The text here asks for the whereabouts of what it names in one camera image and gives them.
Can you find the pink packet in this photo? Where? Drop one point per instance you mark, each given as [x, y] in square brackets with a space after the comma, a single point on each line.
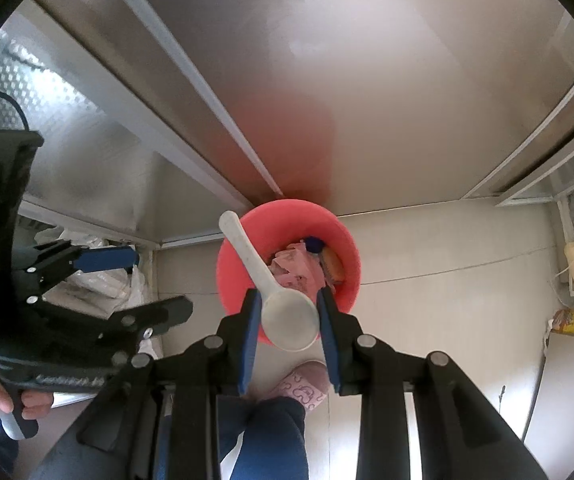
[294, 265]

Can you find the white measuring spoon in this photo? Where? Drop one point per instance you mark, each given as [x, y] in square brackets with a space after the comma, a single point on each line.
[287, 320]

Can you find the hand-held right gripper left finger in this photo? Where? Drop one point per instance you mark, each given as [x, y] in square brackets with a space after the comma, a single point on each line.
[249, 340]

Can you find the red plastic bin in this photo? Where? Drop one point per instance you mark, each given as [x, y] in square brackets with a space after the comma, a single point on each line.
[287, 220]

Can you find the blue bottle cap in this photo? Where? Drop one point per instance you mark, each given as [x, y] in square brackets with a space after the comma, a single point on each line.
[314, 245]

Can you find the person's blue trouser leg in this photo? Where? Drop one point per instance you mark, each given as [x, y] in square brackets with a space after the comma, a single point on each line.
[267, 435]

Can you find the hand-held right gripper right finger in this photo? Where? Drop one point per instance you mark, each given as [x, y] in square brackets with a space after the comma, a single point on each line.
[328, 340]

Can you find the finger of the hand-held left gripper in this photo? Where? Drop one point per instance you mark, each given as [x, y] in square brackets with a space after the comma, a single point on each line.
[162, 312]
[107, 258]

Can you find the white plastic sack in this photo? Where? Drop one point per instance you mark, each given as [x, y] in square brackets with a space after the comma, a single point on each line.
[94, 286]

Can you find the silver cabinet door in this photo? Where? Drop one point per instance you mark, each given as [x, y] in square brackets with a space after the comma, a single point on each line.
[367, 85]
[117, 160]

